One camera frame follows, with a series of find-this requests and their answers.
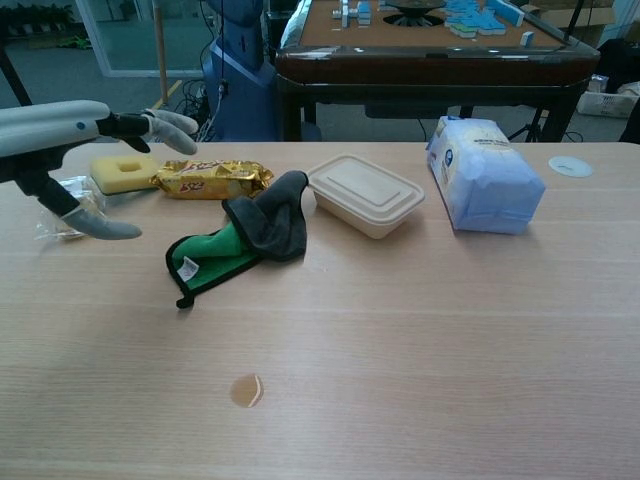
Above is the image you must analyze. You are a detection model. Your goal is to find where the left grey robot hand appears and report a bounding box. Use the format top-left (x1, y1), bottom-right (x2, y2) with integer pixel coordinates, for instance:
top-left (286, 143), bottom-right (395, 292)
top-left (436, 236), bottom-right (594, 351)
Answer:
top-left (0, 99), bottom-right (200, 241)

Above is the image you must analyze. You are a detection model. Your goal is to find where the green and black cloth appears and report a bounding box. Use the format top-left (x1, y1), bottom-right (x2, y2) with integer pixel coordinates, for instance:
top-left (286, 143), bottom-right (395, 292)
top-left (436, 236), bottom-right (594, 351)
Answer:
top-left (165, 169), bottom-right (311, 310)

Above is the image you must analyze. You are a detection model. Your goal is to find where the black table leg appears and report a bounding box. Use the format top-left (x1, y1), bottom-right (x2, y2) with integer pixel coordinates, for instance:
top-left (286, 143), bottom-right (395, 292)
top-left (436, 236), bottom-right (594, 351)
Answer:
top-left (0, 47), bottom-right (34, 109)

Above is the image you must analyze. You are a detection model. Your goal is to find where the yellow sponge with hole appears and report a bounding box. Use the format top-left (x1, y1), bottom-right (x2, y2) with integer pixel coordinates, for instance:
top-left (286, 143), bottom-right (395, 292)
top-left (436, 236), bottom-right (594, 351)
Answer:
top-left (88, 154), bottom-right (162, 195)

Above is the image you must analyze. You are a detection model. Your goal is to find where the clear bag of cookies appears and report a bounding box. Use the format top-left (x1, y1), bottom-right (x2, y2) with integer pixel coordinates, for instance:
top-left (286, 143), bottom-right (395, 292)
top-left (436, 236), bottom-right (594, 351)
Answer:
top-left (33, 175), bottom-right (109, 242)

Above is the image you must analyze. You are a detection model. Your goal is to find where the wooden pole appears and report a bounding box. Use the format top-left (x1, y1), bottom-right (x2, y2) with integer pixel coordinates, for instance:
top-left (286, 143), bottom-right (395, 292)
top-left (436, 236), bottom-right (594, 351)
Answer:
top-left (152, 0), bottom-right (170, 106)

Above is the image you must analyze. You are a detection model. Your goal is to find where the gold biscuit packet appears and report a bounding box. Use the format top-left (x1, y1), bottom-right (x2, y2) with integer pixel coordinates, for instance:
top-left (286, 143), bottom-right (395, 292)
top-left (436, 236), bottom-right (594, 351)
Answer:
top-left (150, 158), bottom-right (275, 201)

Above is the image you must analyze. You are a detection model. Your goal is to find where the blue machine base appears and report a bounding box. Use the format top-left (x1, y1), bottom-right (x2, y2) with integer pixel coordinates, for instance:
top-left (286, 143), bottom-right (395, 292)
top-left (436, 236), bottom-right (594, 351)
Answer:
top-left (202, 0), bottom-right (279, 143)

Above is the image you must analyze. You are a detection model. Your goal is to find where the beige lidded lunch box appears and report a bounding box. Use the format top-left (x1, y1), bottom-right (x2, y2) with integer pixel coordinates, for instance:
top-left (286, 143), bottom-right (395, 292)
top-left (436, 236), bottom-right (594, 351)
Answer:
top-left (305, 153), bottom-right (427, 241)

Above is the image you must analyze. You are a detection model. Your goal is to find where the stack of blue mahjong tiles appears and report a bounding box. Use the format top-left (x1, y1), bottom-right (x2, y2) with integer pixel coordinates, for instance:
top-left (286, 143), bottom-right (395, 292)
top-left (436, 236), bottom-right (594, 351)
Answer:
top-left (341, 0), bottom-right (374, 26)

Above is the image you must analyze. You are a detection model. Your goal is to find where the dark brown mahjong table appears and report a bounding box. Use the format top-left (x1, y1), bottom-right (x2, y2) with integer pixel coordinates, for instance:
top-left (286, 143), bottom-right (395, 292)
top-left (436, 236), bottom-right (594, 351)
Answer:
top-left (274, 0), bottom-right (601, 144)

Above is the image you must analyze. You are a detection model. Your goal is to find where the black mahjong table centre dome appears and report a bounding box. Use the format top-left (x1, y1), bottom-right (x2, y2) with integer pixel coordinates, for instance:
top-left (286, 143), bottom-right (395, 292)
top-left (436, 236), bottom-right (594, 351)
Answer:
top-left (383, 0), bottom-right (447, 27)

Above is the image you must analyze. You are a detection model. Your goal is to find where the pile of blue mahjong tiles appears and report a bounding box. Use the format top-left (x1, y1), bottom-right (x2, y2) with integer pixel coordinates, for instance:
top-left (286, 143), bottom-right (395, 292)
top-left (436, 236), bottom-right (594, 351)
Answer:
top-left (444, 0), bottom-right (525, 39)

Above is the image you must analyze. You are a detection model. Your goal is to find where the blue white tissue pack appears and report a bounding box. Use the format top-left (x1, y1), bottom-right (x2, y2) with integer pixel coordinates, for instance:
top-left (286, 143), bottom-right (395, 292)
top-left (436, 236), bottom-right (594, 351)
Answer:
top-left (426, 115), bottom-right (547, 235)

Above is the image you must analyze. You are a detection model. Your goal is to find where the black tripod stand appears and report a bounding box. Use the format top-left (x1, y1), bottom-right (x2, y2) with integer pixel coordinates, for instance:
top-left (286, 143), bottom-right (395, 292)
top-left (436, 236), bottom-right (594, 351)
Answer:
top-left (507, 107), bottom-right (544, 144)

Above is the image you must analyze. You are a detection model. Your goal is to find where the cardboard box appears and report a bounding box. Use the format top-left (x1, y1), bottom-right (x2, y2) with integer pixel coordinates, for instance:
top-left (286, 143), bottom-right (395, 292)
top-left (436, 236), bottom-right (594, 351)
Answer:
top-left (529, 0), bottom-right (616, 41)

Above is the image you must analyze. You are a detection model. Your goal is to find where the white plastic basket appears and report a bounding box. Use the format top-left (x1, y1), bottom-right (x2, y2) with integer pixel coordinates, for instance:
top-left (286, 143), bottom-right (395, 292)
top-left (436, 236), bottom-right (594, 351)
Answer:
top-left (577, 89), bottom-right (640, 119)

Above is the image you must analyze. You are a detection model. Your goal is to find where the tangle of floor cables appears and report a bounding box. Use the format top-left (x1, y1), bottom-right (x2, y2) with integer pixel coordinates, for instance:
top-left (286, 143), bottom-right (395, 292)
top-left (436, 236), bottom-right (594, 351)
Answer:
top-left (172, 79), bottom-right (219, 144)

